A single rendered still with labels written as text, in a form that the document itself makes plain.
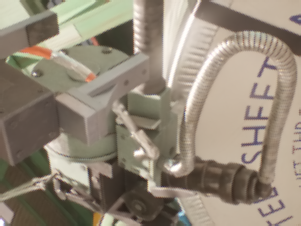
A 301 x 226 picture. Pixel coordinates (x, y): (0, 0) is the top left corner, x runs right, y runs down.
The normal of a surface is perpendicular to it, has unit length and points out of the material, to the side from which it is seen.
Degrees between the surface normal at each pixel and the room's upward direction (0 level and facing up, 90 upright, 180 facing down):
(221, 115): 90
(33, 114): 129
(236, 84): 90
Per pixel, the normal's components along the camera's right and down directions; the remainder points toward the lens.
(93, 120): 0.74, 0.41
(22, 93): 0.00, -0.79
